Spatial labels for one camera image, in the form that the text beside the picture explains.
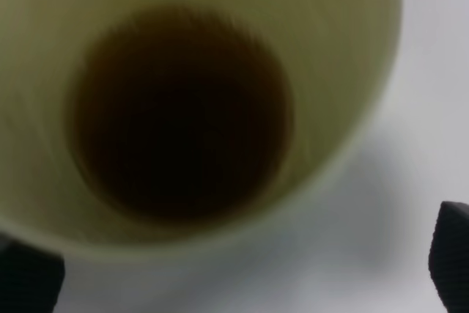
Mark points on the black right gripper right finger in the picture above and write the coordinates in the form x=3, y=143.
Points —
x=448, y=256

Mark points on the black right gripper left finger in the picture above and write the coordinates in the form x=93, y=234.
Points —
x=31, y=280

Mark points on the pale green plastic cup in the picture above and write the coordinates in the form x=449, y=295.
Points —
x=338, y=55

